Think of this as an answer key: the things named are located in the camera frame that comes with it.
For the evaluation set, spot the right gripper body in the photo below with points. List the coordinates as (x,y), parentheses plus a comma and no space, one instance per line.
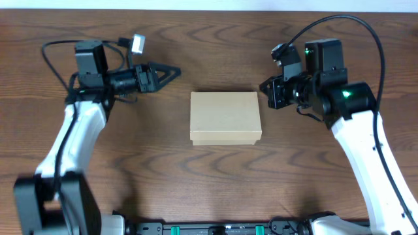
(275,92)

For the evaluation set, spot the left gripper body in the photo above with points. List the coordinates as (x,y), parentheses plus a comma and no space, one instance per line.
(147,78)

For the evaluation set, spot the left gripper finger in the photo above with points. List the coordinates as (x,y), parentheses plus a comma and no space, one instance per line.
(163,81)
(164,73)

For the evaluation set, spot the cardboard box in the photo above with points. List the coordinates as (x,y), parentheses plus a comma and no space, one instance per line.
(224,118)

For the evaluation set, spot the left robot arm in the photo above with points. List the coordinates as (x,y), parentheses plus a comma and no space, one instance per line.
(57,199)

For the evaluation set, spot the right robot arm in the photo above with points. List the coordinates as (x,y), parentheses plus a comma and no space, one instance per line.
(348,111)

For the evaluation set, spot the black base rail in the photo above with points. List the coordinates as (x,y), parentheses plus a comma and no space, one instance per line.
(273,227)

